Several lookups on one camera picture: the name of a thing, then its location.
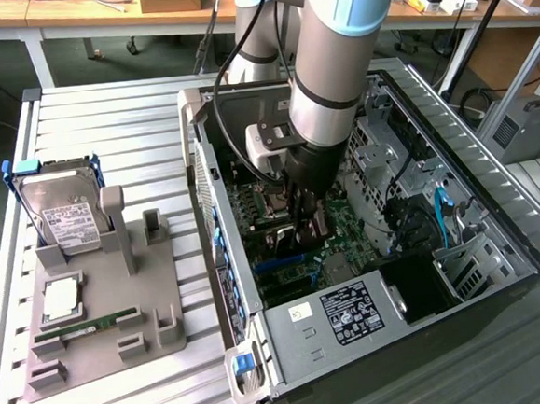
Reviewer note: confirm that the aluminium profile frame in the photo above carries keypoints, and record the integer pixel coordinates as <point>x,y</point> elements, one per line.
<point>537,57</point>

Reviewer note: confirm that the silver CPU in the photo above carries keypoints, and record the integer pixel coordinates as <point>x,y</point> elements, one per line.
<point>62,300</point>

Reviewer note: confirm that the cluttered wooden desk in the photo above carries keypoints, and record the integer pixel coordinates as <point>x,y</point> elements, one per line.
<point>424,17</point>

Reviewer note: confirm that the silver disk bay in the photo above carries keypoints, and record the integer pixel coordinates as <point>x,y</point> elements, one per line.
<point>476,265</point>

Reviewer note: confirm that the wooden desk with white legs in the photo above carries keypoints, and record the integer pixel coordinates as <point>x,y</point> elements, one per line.
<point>73,16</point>

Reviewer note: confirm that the silver power supply with label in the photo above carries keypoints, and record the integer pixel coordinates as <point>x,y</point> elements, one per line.
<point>300,344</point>

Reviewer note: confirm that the CPU socket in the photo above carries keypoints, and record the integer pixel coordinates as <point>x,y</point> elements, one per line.
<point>270,204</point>

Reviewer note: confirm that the black stand pole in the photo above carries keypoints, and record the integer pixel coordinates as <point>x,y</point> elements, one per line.
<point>481,31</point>

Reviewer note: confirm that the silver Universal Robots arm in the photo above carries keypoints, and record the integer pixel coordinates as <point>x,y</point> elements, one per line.
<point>333,56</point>

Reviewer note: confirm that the small white box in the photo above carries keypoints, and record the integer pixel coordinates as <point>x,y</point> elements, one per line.
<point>460,3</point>

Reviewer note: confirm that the open black PC case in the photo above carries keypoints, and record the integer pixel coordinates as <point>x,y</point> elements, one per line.
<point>226,121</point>

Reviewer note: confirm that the grey parts rack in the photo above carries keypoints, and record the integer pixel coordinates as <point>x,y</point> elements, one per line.
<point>105,308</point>

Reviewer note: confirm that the grey chipset heatsink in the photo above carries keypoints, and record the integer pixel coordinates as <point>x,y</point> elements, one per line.
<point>339,267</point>

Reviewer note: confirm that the blue expansion slot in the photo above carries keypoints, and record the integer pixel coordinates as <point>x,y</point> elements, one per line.
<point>279,263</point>

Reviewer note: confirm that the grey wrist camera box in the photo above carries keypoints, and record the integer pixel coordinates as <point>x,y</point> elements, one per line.
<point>266,151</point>

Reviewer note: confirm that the green RAM stick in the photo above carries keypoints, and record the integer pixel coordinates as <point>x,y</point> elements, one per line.
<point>92,326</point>

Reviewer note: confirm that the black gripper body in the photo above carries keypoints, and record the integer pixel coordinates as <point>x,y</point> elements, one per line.
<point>316,168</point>

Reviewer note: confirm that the green motherboard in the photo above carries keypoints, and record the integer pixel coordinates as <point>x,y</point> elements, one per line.
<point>347,238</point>

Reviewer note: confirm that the hard disk in blue caddy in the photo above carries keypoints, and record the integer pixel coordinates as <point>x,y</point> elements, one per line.
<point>70,222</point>

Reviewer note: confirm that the grey computer tower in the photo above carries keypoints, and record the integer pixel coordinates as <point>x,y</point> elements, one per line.
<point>521,130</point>

